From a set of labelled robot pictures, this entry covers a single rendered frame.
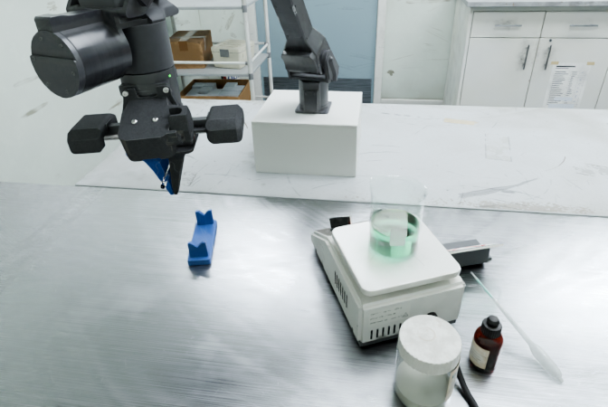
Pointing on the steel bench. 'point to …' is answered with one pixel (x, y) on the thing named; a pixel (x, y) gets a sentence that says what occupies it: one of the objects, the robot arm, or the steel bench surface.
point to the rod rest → (203, 239)
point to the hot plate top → (365, 270)
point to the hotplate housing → (335, 264)
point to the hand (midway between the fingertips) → (169, 168)
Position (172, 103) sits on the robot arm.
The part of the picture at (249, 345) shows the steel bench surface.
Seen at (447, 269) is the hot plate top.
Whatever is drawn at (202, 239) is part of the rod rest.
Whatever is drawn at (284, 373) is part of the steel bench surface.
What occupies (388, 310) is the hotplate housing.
